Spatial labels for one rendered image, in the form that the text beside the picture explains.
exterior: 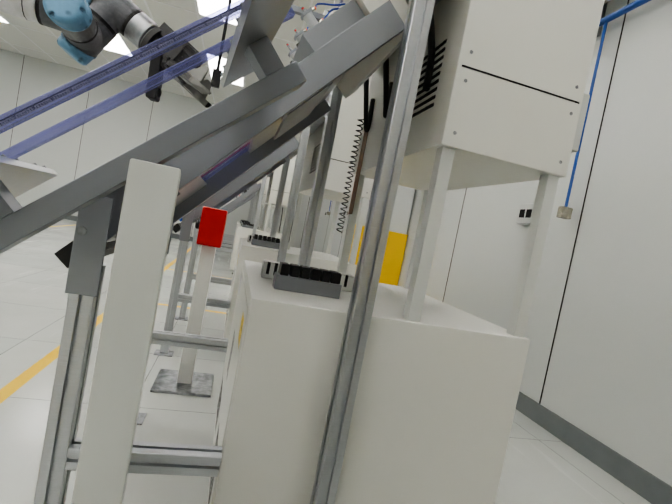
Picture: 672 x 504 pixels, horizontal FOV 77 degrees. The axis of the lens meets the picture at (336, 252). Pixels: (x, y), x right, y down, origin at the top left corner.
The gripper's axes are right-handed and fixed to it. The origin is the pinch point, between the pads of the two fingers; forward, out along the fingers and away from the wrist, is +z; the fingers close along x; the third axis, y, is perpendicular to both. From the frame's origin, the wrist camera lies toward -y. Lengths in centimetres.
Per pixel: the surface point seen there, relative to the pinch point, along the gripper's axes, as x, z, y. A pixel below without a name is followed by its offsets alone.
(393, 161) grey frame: -35, 39, 10
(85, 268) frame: -36, 10, -40
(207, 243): 68, 22, -34
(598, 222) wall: 57, 156, 93
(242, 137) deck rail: -32.0, 14.2, -5.5
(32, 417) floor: 36, 16, -110
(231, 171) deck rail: 36.0, 12.1, -7.1
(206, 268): 72, 28, -43
